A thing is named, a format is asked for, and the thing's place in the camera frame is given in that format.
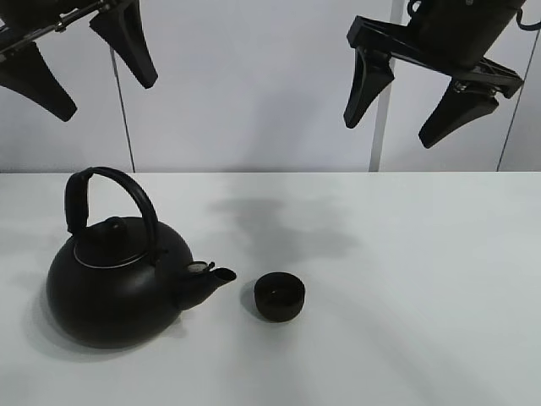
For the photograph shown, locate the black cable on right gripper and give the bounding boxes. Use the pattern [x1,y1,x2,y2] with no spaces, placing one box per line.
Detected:
[516,8,541,33]

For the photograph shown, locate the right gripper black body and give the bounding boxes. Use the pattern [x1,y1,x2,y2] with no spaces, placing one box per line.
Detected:
[347,1,523,98]

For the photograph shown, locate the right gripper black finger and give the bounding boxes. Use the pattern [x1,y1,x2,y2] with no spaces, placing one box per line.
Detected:
[418,80,499,149]
[343,47,395,129]

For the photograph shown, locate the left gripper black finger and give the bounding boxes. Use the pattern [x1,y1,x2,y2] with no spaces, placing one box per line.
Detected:
[1,42,77,122]
[90,1,158,89]

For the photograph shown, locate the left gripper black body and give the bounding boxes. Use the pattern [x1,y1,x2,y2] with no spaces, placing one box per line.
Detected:
[1,0,130,62]

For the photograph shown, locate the small black teacup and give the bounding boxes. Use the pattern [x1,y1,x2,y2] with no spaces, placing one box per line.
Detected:
[254,272,306,322]

